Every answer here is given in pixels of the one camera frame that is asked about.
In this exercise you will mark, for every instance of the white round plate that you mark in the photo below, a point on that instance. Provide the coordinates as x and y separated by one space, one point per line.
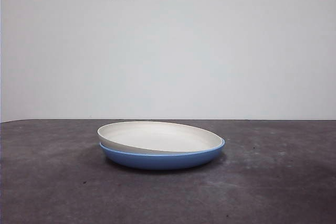
162 137

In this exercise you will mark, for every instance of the blue round plate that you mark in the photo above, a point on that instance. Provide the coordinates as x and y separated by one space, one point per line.
162 159

